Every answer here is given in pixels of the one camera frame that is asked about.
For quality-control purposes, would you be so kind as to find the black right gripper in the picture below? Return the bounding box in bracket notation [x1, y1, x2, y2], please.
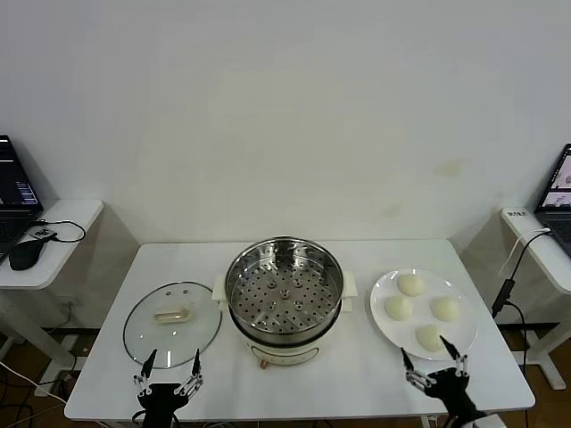
[400, 334, 486, 424]

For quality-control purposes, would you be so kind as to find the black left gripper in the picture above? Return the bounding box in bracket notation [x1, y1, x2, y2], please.
[132, 349, 205, 428]

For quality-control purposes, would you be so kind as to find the white steamed baozi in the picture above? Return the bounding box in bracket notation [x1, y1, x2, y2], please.
[429, 296, 462, 322]
[415, 324, 450, 353]
[384, 295, 415, 321]
[397, 272, 426, 297]

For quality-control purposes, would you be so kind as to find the glass pot lid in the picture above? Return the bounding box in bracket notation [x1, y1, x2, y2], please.
[123, 280, 223, 369]

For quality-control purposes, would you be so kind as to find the stainless steel steamer basket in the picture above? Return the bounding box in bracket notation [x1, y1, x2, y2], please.
[224, 236, 345, 335]

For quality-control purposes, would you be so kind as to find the white round plate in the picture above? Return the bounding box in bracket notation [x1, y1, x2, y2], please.
[369, 267, 478, 361]

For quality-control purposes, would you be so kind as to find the cream electric cooking pot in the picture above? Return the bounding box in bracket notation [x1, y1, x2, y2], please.
[212, 269, 360, 371]

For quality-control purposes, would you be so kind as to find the white power strip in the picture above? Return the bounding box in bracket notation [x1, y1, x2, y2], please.
[34, 372, 75, 398]

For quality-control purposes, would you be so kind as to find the white side table with label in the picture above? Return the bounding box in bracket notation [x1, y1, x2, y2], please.
[501, 207, 571, 392]

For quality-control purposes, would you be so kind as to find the white side table with mouse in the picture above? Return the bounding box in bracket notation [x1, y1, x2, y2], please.
[0, 198, 104, 371]

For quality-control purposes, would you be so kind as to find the black computer mouse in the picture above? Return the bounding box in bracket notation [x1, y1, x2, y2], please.
[9, 239, 46, 271]

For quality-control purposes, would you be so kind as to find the black dongle with sticker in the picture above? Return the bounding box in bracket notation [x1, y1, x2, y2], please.
[29, 226, 58, 243]

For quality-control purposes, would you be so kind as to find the grey laptop with pale screen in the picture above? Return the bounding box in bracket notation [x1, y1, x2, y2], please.
[534, 143, 571, 259]

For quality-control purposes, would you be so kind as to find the black laptop with dark screen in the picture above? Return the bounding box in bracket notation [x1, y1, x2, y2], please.
[0, 134, 45, 264]

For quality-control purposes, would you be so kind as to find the black cable with adapter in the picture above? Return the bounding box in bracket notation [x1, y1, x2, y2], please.
[492, 229, 554, 366]

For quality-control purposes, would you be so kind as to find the white cable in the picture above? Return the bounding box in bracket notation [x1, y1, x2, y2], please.
[499, 227, 552, 277]

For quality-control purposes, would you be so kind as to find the black looped dongle cable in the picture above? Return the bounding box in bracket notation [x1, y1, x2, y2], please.
[30, 218, 87, 244]

